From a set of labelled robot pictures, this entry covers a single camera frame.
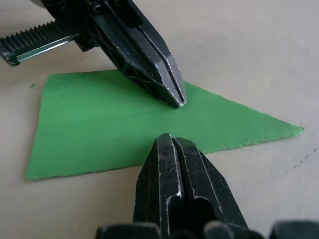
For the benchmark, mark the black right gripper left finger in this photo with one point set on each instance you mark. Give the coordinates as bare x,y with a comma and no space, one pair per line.
157,179

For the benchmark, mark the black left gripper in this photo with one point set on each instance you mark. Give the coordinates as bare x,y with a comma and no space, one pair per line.
42,41

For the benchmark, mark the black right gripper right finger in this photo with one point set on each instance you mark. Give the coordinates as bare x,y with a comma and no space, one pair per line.
204,174

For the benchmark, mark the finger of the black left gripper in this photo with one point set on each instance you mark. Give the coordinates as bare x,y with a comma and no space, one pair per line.
159,57
134,59

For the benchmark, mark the green paper sheet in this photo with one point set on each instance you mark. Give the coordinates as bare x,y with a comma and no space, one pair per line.
94,124

